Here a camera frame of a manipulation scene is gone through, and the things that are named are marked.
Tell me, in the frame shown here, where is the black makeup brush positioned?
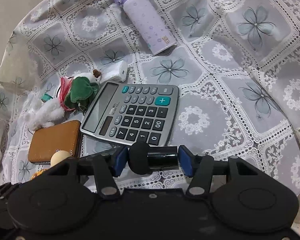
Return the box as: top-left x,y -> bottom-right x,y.
128,142 -> 178,175

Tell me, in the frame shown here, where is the beige teal makeup sponge brush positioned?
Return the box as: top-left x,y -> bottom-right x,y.
50,150 -> 72,167

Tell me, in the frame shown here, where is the white green plush toy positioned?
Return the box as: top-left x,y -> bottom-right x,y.
24,69 -> 102,131

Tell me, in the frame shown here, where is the brown leather wallet case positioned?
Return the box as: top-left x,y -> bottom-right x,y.
28,120 -> 82,164

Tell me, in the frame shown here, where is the grey desktop calculator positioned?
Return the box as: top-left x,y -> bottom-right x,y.
80,82 -> 179,146

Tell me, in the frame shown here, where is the green washi tape roll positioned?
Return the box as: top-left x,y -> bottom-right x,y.
41,93 -> 53,102

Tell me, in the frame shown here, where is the grey lace floral tablecloth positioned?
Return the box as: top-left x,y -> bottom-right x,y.
0,0 -> 300,224

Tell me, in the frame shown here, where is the purple water bottle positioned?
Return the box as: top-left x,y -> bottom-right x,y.
114,0 -> 177,55

